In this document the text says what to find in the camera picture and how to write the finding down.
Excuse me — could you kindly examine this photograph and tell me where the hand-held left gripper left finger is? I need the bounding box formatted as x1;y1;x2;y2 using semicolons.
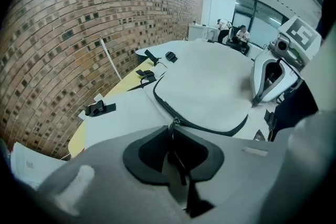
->
36;125;190;224

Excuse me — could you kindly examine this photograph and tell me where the person's dark clothing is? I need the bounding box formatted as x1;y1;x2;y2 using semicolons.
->
275;80;320;140

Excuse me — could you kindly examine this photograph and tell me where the white stick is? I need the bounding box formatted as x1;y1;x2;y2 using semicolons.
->
99;36;122;81

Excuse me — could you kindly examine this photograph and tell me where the white paper stack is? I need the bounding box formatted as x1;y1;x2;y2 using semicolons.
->
9;141;69;190

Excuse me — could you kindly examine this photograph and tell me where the white bag with black straps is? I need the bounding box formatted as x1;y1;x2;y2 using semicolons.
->
83;39;279;163

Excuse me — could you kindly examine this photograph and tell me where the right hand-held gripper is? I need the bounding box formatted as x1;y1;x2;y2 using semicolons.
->
250;15;322;107

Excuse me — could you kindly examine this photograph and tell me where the white sink cabinet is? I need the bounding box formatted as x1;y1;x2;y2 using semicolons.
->
188;23;219;42

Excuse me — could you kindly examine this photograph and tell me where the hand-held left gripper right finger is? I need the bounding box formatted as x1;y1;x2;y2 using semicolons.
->
174;125;311;224

